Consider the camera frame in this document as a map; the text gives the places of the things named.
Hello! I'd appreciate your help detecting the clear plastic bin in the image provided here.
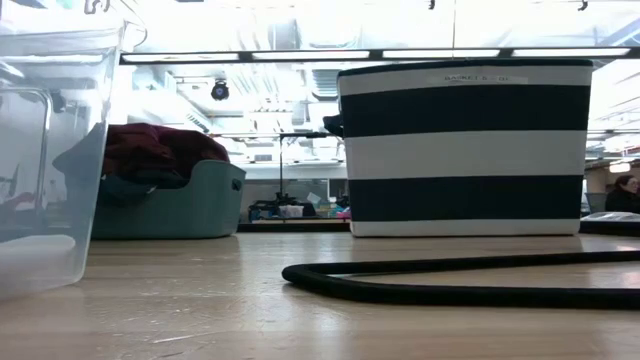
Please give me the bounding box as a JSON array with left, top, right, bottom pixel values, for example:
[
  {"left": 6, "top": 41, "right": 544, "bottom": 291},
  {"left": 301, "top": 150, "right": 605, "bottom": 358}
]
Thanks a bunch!
[{"left": 0, "top": 19, "right": 126, "bottom": 301}]

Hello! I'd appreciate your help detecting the person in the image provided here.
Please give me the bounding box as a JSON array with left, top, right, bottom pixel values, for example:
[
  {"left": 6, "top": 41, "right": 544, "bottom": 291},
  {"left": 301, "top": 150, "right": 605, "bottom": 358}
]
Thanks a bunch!
[{"left": 603, "top": 173, "right": 640, "bottom": 215}]

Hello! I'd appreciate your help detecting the navy white striped fabric basket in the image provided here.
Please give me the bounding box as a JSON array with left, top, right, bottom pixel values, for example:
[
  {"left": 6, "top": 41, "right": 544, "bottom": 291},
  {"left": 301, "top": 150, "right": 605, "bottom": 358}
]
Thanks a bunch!
[{"left": 336, "top": 58, "right": 595, "bottom": 238}]

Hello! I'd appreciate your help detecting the black hanging camera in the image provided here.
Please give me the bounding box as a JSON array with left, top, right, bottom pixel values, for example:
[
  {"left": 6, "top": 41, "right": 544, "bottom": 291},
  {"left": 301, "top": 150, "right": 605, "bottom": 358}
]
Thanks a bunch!
[{"left": 209, "top": 78, "right": 231, "bottom": 102}]

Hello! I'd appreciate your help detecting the white basket label sticker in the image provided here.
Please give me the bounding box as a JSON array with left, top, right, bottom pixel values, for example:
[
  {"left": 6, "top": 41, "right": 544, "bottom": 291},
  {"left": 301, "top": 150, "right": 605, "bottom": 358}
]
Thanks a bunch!
[{"left": 442, "top": 73, "right": 530, "bottom": 85}]

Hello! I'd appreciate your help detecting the maroon cloth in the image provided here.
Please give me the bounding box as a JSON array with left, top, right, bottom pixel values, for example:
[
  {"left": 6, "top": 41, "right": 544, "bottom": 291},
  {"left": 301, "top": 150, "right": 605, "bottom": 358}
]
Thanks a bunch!
[{"left": 102, "top": 122, "right": 231, "bottom": 177}]

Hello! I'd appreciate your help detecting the flat white board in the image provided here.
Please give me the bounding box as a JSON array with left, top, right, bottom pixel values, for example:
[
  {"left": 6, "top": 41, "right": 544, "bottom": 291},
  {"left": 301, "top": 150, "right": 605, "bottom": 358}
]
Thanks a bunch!
[{"left": 579, "top": 211, "right": 640, "bottom": 234}]

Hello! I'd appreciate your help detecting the black cable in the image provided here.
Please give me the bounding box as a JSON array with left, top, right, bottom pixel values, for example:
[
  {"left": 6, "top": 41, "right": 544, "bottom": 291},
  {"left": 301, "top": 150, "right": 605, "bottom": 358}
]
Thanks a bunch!
[{"left": 280, "top": 249, "right": 640, "bottom": 311}]

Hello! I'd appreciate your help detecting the teal plastic bin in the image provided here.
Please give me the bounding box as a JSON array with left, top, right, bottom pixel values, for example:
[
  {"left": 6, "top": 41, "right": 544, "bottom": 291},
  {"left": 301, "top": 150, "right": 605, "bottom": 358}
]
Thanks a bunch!
[{"left": 91, "top": 159, "right": 247, "bottom": 240}]

